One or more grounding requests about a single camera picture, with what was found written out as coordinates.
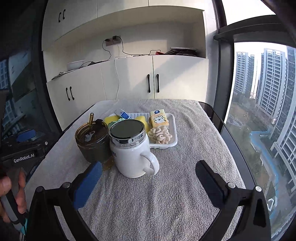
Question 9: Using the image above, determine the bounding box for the large yellow sponge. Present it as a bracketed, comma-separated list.
[103, 115, 119, 125]

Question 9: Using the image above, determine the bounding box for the green flower cloth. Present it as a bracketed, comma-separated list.
[115, 118, 126, 123]

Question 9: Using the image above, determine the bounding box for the blue tissue pack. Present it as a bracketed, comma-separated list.
[114, 109, 130, 120]

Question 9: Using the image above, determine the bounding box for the cream knotted rope toy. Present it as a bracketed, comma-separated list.
[147, 126, 172, 145]

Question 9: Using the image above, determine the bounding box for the yellow bear tissue pack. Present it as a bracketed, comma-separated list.
[150, 109, 169, 128]

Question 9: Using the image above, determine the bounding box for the left hand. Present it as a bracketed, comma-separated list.
[0, 169, 27, 223]

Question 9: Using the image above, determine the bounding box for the green sleeved glass cup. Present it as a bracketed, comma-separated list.
[75, 119, 114, 171]

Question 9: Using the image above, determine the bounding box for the amber glass straw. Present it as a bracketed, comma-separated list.
[89, 113, 94, 136]

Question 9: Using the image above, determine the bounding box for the grey towel table cover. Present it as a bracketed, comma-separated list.
[25, 99, 244, 240]

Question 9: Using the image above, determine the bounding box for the white bowl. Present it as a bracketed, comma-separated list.
[67, 60, 85, 71]

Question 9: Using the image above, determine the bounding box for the chrome mug lid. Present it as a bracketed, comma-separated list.
[109, 119, 146, 147]

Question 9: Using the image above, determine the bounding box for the white ceramic mug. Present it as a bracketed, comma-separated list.
[110, 136, 159, 178]

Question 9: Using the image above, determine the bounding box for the white upper cabinet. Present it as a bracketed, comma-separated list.
[42, 1, 205, 50]

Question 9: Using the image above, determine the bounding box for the white cabinet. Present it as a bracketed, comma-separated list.
[42, 1, 205, 50]
[47, 55, 209, 130]

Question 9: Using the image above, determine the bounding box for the white plastic tray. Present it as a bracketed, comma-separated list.
[108, 113, 178, 149]

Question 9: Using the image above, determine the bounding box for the white lower cabinet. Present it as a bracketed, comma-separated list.
[47, 55, 209, 130]

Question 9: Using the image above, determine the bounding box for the white hanging cable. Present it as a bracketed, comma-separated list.
[114, 59, 121, 100]

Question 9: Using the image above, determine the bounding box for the wall power outlet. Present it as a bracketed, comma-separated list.
[105, 36, 121, 46]

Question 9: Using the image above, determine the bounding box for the black cable on counter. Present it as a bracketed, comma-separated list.
[102, 37, 162, 61]

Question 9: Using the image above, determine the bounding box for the black window frame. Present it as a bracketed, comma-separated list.
[213, 1, 295, 121]

